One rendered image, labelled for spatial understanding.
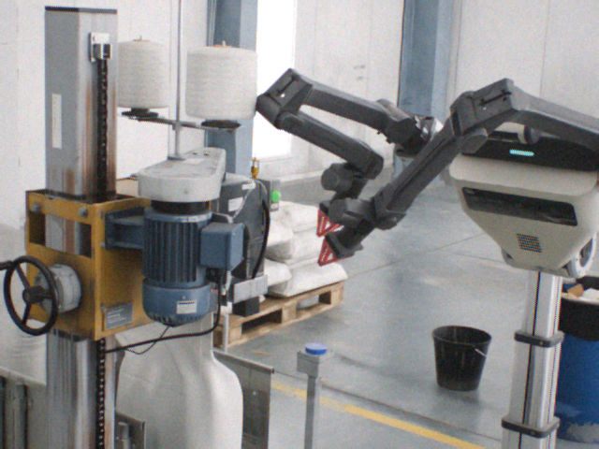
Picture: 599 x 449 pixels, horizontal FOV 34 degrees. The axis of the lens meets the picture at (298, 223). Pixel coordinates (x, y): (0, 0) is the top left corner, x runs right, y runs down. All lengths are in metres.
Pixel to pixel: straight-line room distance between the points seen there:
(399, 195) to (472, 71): 8.87
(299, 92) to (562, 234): 0.77
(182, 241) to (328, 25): 7.83
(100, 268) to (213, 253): 0.27
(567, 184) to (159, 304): 1.00
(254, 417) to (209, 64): 1.25
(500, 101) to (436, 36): 8.84
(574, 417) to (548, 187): 2.23
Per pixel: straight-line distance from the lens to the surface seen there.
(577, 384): 4.49
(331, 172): 2.49
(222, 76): 2.21
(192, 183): 2.12
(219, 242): 2.15
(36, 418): 2.93
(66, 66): 2.24
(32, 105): 7.25
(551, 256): 2.63
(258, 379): 3.01
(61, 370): 2.41
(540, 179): 2.47
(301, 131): 2.31
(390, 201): 2.26
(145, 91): 2.40
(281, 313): 5.74
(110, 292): 2.30
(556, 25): 10.70
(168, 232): 2.16
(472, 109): 2.04
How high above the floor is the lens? 1.76
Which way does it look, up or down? 12 degrees down
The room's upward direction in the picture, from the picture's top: 3 degrees clockwise
